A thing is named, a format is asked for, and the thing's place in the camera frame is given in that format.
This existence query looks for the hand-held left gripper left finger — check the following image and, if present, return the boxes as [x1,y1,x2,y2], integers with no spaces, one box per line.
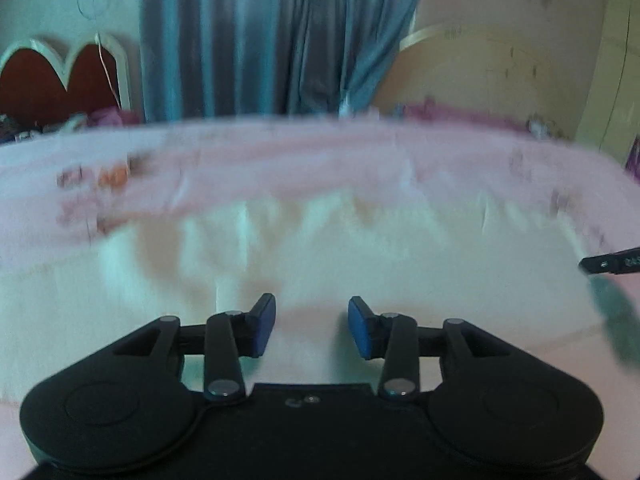
[113,293,277,404]

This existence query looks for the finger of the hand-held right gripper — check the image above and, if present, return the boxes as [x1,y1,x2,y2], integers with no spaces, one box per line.
[578,246,640,276]

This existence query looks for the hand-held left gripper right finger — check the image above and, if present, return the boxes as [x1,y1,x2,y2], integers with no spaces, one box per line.
[347,296,507,402]

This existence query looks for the cream small garment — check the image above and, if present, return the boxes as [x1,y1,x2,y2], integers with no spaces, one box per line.
[97,194,603,388]

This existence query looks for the purple clothes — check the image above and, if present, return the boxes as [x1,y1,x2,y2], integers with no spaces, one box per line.
[394,97,532,132]

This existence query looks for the pile of mixed clothes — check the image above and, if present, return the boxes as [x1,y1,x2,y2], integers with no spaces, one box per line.
[0,107,145,145]

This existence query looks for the pink floral bedsheet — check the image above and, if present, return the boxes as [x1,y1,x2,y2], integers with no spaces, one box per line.
[0,114,640,480]

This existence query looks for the pale green wardrobe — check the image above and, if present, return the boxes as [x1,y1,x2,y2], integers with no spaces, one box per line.
[574,0,640,163]

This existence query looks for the beige arched headboard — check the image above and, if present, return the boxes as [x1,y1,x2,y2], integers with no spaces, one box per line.
[372,22,597,137]

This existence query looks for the blue curtain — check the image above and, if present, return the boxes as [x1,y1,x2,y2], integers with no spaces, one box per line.
[139,0,437,122]

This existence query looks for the white hanging cable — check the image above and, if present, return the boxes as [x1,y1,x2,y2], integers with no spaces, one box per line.
[75,0,124,107]

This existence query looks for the red headboard with white frame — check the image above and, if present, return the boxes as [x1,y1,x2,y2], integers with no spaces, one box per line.
[0,32,134,130]

